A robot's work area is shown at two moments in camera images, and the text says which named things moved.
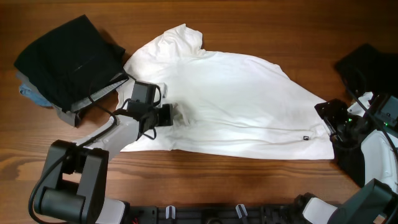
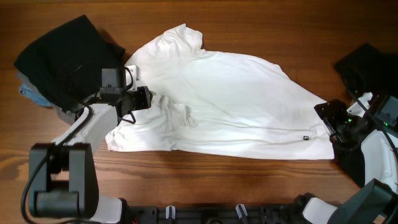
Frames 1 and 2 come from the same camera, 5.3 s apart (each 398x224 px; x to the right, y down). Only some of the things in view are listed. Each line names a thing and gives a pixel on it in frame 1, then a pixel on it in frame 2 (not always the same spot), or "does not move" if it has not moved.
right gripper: x=336 y=107 does not move
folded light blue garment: x=31 y=93 does not move
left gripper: x=168 y=119 -> x=145 y=96
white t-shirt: x=229 y=102 does not move
